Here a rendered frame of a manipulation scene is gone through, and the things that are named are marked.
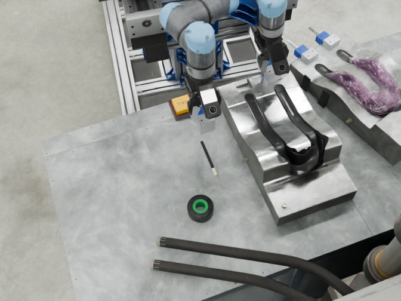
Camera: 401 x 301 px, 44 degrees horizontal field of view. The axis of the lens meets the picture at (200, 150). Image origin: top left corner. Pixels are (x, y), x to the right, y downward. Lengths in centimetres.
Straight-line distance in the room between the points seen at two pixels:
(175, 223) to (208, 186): 16
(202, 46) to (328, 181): 59
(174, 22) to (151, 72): 132
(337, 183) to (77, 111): 168
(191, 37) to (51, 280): 149
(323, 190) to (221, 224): 33
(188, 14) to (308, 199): 64
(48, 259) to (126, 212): 95
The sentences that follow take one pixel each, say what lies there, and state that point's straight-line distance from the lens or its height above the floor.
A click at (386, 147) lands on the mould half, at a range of 169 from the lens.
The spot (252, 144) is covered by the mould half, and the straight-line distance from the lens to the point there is 155.
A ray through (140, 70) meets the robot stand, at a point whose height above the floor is 21.
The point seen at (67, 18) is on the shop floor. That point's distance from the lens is 336.
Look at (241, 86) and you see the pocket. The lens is 174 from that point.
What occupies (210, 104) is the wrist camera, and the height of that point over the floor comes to 110.
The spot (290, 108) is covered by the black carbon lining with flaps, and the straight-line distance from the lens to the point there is 168.
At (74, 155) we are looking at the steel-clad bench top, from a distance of 172.
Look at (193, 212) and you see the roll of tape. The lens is 152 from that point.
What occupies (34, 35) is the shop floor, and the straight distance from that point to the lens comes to 332.
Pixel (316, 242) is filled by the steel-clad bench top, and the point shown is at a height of 80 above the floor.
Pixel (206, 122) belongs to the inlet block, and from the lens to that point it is 153.
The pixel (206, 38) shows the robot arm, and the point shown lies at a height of 130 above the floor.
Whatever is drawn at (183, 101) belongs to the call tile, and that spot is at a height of 84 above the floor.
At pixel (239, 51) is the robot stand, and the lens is 275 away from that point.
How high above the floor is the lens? 222
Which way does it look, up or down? 58 degrees down
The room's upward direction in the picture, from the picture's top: 3 degrees counter-clockwise
